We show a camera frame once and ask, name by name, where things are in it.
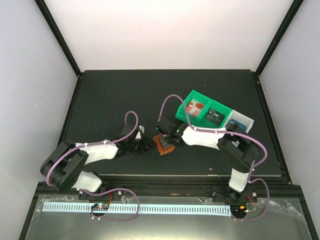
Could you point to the black frame post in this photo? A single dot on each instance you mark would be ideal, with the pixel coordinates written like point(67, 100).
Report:
point(49, 19)
point(283, 27)

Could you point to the green bin with black cards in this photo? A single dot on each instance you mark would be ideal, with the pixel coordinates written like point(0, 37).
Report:
point(202, 122)

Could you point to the right black frame post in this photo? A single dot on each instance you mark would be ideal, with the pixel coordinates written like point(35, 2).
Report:
point(283, 27)

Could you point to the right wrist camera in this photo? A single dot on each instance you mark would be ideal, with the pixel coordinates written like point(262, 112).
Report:
point(165, 126)

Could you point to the brown leather card holder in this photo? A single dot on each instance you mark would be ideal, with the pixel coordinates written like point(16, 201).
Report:
point(162, 146)

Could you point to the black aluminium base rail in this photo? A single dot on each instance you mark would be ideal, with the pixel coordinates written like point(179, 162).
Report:
point(217, 190)

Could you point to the right circuit board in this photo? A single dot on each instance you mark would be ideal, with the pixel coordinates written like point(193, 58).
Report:
point(244, 209)

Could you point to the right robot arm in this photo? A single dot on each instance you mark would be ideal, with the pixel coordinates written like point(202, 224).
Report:
point(238, 149)

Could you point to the left circuit board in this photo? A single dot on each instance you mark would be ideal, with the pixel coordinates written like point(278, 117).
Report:
point(100, 207)

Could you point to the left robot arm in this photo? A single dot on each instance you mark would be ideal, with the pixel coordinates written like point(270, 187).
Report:
point(64, 168)

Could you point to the left black frame post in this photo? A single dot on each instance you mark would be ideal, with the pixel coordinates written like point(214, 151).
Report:
point(49, 19)

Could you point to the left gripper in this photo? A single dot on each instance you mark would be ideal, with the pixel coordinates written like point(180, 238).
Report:
point(146, 145)

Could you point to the green bin with red cards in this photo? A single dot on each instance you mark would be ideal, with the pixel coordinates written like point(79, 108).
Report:
point(181, 113)

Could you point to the blue card stack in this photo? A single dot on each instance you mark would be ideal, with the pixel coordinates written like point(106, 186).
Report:
point(232, 121)

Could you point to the black card stack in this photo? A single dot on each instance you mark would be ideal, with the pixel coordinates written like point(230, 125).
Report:
point(215, 117)

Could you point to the circuit board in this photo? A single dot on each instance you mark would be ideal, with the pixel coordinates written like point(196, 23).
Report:
point(100, 207)
point(244, 209)

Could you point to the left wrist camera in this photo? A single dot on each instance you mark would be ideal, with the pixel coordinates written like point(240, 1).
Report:
point(141, 130)

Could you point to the red card stack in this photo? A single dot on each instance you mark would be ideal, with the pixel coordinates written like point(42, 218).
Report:
point(194, 108)

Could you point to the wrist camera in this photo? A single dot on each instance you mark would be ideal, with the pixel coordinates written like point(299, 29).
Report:
point(141, 130)
point(165, 126)

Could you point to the white slotted cable duct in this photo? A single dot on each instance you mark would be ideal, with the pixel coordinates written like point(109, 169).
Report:
point(154, 209)

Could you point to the white bin with blue cards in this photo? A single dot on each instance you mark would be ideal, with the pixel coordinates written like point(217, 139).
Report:
point(249, 122)

